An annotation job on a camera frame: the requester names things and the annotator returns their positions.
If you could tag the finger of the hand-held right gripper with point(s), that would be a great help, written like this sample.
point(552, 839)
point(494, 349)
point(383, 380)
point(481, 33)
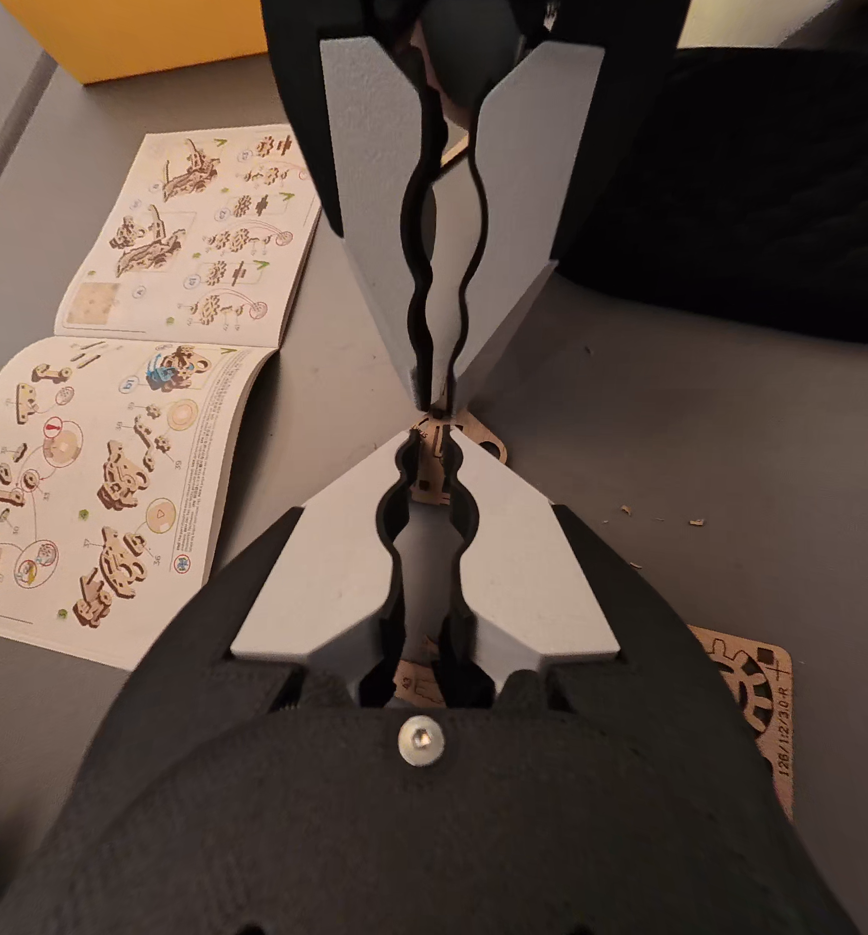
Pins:
point(368, 182)
point(536, 182)

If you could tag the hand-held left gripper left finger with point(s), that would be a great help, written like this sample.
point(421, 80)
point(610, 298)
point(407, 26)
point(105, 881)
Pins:
point(317, 584)

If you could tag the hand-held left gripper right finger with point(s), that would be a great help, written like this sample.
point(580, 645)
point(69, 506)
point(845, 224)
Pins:
point(536, 584)

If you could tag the wooden model part assembly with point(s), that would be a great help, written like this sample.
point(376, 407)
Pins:
point(478, 438)

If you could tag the laser-cut wooden parts sheet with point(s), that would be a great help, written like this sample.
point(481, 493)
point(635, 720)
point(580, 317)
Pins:
point(777, 730)

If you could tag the yellow plastic bin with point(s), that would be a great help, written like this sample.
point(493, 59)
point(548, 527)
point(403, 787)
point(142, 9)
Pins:
point(149, 36)

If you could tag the black quilted cloth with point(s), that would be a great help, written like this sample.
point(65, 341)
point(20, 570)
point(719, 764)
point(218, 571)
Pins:
point(733, 219)

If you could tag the open instruction booklet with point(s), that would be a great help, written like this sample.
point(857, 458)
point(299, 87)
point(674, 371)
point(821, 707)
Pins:
point(112, 438)

